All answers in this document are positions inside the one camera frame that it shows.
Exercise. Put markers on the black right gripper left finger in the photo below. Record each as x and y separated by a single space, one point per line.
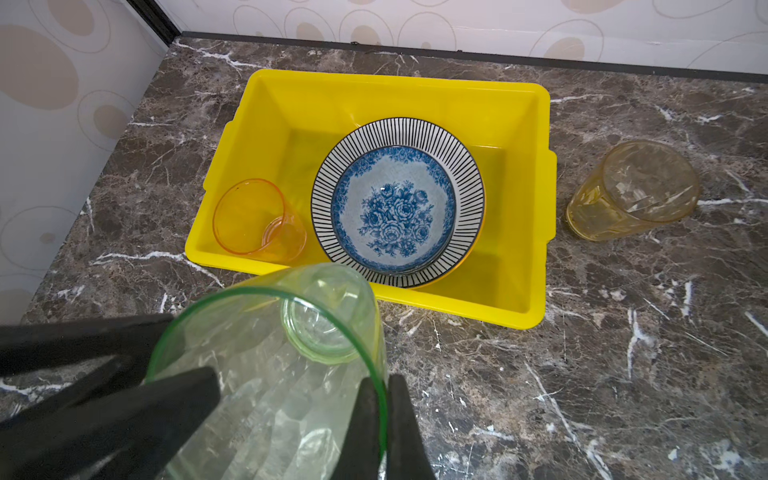
360 453

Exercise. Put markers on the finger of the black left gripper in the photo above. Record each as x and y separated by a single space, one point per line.
130 434
29 348

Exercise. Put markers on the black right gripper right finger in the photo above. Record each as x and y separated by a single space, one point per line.
406 456

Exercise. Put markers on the green translucent cup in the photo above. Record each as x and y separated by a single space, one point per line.
289 351

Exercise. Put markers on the pink translucent cup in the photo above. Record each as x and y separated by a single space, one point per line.
254 220

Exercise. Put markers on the white black-striped-rim plate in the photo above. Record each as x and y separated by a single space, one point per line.
435 141

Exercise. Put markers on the amber translucent cup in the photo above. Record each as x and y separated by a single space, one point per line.
638 186

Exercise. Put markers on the yellow plastic bin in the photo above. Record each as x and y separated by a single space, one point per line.
288 121

